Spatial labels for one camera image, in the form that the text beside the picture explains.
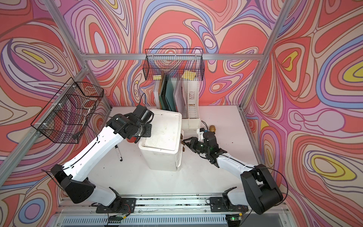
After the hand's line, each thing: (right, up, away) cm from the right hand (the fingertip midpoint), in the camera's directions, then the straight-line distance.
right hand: (184, 146), depth 84 cm
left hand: (-19, +10, -9) cm, 23 cm away
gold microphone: (+21, +9, +17) cm, 28 cm away
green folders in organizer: (-11, +28, +5) cm, 30 cm away
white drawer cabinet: (-11, +1, -16) cm, 19 cm away
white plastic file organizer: (+6, +39, +28) cm, 48 cm away
